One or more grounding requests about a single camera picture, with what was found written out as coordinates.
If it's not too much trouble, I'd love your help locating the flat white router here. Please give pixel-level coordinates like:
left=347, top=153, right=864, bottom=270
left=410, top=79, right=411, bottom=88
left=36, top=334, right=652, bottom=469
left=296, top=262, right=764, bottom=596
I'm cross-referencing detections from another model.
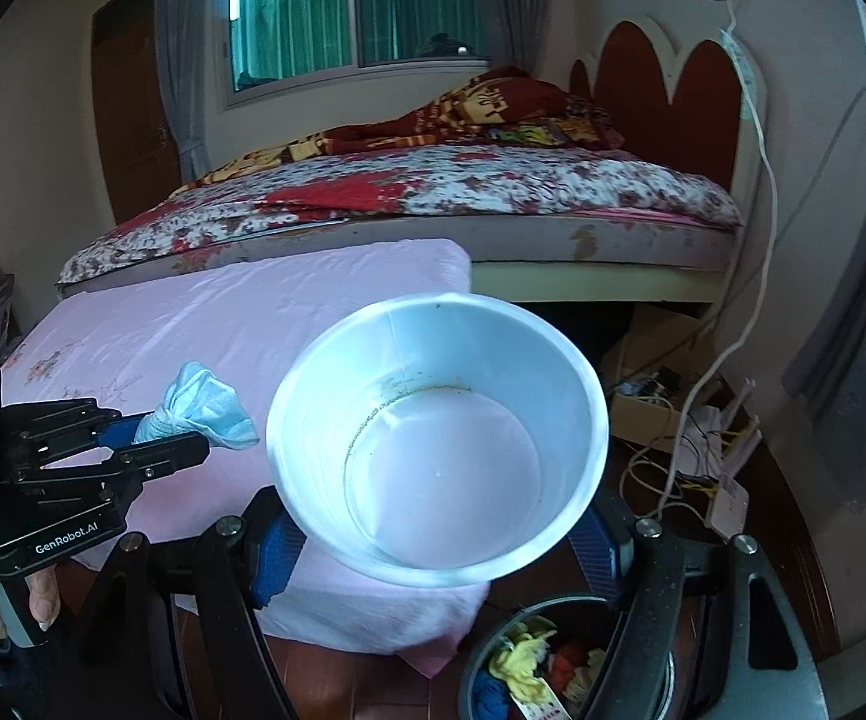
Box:
left=706, top=476, right=750, bottom=541

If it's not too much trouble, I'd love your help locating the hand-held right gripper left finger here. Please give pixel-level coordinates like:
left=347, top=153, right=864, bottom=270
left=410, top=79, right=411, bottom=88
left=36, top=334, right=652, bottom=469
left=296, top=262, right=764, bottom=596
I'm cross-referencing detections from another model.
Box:
left=76, top=489, right=308, bottom=720

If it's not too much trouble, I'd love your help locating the brown wooden door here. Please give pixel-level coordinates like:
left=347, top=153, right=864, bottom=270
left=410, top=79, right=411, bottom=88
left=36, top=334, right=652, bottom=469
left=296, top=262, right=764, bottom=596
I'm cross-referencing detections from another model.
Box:
left=91, top=0, right=186, bottom=230

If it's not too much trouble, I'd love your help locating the black round trash bin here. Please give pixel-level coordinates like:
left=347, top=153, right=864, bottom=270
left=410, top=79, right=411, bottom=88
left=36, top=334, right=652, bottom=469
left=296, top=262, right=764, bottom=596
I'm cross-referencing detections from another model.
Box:
left=463, top=592, right=678, bottom=720

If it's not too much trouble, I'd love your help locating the yellow plastic bag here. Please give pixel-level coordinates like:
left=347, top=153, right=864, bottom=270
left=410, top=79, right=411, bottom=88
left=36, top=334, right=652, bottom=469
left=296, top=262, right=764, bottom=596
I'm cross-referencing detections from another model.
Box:
left=489, top=615, right=561, bottom=698

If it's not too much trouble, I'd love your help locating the light blue face mask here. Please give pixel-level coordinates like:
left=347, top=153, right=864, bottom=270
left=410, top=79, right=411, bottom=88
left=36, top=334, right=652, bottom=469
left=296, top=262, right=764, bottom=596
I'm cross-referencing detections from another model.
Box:
left=133, top=361, right=261, bottom=453

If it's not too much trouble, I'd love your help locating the floral bed sheet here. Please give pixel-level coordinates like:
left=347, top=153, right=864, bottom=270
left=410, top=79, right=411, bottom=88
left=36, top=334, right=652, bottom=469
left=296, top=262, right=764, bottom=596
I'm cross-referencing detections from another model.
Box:
left=58, top=146, right=745, bottom=290

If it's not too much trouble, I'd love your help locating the white router with antennas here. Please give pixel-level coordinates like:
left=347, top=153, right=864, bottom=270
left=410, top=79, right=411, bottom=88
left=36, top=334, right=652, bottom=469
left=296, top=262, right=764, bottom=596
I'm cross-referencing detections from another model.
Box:
left=703, top=379, right=764, bottom=470

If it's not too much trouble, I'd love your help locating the white bed with red headboard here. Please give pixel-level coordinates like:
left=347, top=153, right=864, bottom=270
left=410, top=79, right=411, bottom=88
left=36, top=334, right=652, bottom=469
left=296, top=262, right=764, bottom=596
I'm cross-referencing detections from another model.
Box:
left=53, top=19, right=768, bottom=316

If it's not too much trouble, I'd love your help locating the red plastic bag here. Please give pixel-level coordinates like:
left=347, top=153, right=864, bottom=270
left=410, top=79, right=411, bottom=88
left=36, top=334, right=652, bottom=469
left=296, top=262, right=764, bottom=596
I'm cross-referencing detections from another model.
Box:
left=553, top=637, right=591, bottom=683

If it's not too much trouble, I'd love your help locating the white framed window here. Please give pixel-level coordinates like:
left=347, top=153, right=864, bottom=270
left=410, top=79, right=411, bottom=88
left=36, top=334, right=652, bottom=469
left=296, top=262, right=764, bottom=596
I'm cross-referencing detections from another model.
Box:
left=211, top=0, right=494, bottom=113

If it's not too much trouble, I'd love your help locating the white cable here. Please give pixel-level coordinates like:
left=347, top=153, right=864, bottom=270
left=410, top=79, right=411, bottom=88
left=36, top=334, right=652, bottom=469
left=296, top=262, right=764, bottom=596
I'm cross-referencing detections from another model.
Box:
left=661, top=0, right=779, bottom=511

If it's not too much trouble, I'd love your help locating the white blue paper bowl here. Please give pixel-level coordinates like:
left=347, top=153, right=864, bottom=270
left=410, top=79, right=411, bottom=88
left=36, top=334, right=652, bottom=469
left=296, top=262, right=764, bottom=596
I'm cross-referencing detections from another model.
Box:
left=266, top=292, right=612, bottom=587

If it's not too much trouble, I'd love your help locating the red patterned quilt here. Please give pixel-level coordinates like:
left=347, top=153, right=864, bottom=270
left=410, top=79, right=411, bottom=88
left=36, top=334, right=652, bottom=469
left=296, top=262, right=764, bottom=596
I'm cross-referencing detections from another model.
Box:
left=178, top=66, right=625, bottom=196

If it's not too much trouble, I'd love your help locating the person's left hand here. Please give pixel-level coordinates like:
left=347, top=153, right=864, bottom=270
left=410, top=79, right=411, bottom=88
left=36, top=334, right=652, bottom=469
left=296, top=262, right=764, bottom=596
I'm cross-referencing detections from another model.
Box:
left=0, top=556, right=59, bottom=646

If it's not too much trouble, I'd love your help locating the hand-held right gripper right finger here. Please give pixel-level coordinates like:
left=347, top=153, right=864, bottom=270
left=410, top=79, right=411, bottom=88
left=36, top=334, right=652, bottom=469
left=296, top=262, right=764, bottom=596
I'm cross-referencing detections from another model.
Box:
left=568, top=489, right=828, bottom=720

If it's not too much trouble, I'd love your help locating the cardboard box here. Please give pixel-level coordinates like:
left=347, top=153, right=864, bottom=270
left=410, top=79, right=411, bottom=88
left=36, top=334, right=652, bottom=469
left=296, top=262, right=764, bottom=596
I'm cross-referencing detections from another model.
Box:
left=601, top=307, right=726, bottom=443

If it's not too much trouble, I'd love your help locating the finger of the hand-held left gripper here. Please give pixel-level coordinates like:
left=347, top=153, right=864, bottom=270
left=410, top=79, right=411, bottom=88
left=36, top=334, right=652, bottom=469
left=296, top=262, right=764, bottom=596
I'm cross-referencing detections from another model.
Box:
left=11, top=433, right=213, bottom=520
left=1, top=397, right=158, bottom=460

